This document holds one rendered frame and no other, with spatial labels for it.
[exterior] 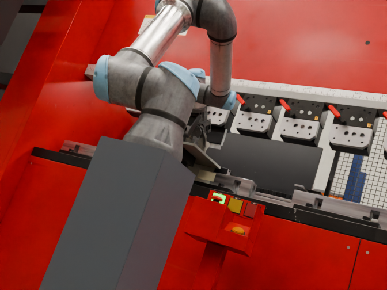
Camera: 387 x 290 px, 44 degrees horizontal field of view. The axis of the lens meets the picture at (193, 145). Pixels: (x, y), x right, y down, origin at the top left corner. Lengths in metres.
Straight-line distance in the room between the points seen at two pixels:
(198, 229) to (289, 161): 1.09
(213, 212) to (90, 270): 0.57
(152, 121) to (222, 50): 0.54
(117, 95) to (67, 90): 1.39
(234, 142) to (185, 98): 1.51
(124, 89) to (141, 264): 0.42
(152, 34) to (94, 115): 1.44
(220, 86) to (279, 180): 0.91
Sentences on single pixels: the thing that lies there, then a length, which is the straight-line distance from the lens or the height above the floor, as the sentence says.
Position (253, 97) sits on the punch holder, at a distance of 2.09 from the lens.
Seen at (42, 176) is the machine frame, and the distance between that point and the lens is 2.37.
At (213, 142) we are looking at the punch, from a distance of 2.10.
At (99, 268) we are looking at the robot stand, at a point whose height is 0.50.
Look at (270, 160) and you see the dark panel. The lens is 2.54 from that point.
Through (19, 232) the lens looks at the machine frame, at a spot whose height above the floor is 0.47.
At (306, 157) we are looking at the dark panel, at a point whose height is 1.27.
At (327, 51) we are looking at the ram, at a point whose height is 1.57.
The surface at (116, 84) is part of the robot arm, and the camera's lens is 1.20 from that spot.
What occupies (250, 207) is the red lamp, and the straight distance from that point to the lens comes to 1.66.
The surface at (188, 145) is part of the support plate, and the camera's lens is 1.83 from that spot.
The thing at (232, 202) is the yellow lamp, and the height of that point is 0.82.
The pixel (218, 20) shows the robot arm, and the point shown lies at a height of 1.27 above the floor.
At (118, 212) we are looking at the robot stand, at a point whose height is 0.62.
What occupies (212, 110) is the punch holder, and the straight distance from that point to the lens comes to 2.13.
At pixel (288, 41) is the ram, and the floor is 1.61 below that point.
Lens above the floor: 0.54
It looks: 14 degrees up
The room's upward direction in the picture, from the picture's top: 19 degrees clockwise
